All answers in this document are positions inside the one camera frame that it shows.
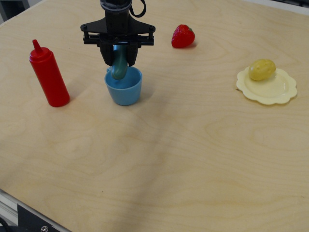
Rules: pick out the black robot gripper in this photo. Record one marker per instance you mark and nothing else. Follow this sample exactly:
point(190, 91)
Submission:
point(118, 29)

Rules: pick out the green toy cucumber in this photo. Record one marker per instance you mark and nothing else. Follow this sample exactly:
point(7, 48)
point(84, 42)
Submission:
point(119, 65)

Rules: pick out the blue plastic cup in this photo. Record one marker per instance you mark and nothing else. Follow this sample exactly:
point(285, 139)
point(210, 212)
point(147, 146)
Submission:
point(125, 91)

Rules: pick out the red toy strawberry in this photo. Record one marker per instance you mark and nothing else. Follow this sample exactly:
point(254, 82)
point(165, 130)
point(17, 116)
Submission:
point(183, 36)

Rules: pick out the red ketchup squeeze bottle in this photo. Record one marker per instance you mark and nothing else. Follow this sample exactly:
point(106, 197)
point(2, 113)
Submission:
point(48, 74)

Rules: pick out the yellow toy potato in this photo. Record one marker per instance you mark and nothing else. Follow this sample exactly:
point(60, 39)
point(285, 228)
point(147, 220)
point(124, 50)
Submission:
point(261, 69)

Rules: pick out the cream scalloped plastic plate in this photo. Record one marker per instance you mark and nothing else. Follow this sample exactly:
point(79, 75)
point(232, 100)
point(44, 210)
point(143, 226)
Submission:
point(278, 89)

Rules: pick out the aluminium table frame rail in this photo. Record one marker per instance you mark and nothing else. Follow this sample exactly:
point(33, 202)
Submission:
point(8, 208)

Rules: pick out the black corner bracket with screw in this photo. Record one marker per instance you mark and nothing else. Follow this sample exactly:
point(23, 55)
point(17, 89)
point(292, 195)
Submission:
point(34, 221)

